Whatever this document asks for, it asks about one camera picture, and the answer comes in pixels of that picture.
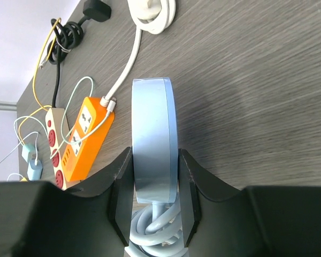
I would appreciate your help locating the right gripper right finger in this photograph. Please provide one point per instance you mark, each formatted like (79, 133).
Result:
(221, 220)

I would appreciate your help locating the orange power strip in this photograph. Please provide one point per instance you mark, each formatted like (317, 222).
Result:
(90, 130)

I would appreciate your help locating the teal charger plug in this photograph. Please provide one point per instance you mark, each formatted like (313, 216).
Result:
(28, 152)

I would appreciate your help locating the light blue round socket base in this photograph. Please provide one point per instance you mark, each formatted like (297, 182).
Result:
(154, 140)

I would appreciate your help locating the left aluminium frame post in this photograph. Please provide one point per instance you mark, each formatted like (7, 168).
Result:
(8, 106)

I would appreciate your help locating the beige red power strip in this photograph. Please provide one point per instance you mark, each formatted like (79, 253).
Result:
(53, 120)

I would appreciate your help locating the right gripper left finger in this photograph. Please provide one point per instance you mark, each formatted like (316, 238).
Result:
(91, 218)

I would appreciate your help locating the light blue charger plug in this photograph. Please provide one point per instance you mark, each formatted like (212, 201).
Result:
(34, 170)

